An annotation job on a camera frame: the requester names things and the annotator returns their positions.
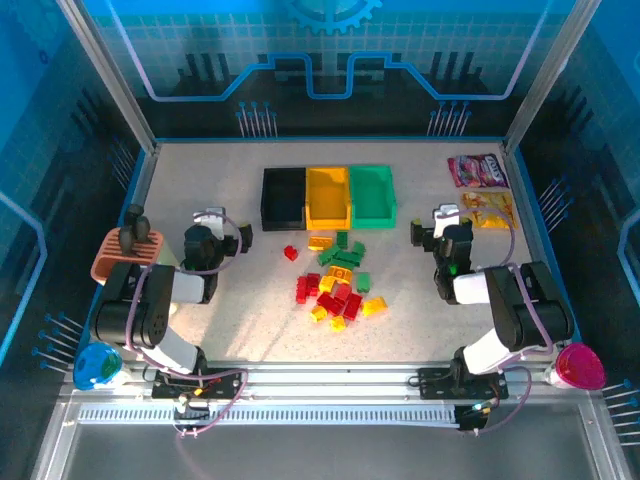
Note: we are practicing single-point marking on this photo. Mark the green plastic bin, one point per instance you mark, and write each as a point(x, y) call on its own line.
point(372, 195)

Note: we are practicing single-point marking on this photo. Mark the blue lidded cup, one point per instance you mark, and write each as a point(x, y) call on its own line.
point(92, 365)

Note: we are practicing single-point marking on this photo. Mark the grey metal front panel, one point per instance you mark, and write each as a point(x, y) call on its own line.
point(325, 455)

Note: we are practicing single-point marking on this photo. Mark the aluminium frame post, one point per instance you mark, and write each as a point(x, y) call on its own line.
point(547, 75)
point(111, 75)

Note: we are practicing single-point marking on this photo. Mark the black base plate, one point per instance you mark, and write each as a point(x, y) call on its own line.
point(227, 382)
point(435, 382)

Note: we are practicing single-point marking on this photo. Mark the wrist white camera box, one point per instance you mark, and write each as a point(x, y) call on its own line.
point(209, 216)
point(445, 214)

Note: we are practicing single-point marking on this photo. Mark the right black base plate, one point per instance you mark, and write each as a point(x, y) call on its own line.
point(435, 382)

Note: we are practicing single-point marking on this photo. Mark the aluminium front rail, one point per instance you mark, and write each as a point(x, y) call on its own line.
point(340, 372)

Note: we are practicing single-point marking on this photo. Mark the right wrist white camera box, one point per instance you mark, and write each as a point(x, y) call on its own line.
point(445, 214)

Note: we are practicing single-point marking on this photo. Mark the yellow sloped lego brick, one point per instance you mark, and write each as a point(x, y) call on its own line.
point(326, 284)

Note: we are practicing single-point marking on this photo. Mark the pink cream knife block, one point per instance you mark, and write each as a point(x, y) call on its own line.
point(107, 255)

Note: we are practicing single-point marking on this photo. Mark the aluminium side rail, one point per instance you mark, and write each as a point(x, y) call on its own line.
point(527, 200)
point(137, 190)

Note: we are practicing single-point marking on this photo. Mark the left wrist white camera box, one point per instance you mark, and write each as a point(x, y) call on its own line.
point(209, 216)

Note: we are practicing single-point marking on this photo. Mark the pink lidded cup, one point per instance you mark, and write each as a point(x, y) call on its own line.
point(580, 367)

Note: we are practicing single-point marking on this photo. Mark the black plastic bin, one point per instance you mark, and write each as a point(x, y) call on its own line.
point(282, 200)

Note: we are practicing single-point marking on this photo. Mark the yellow plastic bin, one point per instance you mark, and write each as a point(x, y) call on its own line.
point(327, 197)

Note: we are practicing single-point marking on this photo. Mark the black controller box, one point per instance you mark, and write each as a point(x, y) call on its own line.
point(474, 419)
point(191, 414)

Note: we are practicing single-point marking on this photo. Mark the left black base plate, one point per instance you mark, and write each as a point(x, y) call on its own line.
point(227, 382)

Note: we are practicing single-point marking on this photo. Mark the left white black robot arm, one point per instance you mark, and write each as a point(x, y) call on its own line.
point(155, 320)

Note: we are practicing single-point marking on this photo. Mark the yellow snack bag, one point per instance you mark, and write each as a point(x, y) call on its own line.
point(487, 207)

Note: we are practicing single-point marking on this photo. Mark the purple candy bag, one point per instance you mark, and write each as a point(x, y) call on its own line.
point(477, 171)

